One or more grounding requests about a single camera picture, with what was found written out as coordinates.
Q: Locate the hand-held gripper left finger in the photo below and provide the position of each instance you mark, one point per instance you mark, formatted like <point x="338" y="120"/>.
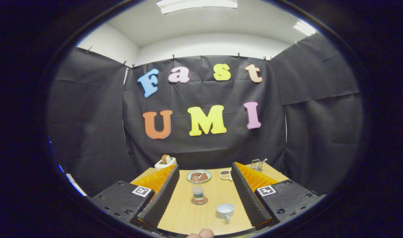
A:
<point x="161" y="201"/>

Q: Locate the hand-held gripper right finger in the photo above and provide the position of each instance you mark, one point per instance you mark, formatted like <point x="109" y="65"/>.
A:
<point x="249" y="198"/>

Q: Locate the white cup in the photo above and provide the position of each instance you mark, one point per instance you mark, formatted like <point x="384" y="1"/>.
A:
<point x="225" y="211"/>

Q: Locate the brown round coaster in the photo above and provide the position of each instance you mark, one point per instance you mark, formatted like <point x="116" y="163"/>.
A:
<point x="192" y="202"/>

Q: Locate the white divided dish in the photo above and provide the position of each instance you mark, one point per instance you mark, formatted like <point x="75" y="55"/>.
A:
<point x="225" y="174"/>

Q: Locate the wooden table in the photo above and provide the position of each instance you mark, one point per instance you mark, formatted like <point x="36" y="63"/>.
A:
<point x="214" y="193"/>

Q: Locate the white toaster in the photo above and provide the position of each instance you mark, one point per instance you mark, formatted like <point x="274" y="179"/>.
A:
<point x="160" y="166"/>

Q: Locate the pale green plate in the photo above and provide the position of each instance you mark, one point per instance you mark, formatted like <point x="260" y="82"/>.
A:
<point x="188" y="176"/>

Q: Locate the brown meat piece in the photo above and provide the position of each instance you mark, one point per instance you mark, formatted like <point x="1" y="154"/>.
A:
<point x="195" y="175"/>
<point x="204" y="177"/>

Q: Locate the toast slice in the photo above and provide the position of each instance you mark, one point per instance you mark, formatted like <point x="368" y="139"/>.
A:
<point x="165" y="159"/>

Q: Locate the black backdrop cloth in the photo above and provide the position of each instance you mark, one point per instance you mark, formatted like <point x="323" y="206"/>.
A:
<point x="204" y="92"/>

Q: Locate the small ceiling light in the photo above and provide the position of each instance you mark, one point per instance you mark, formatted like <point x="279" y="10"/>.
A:
<point x="304" y="28"/>

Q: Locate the large ceiling light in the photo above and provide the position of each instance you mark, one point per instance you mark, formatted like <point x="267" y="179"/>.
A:
<point x="196" y="5"/>

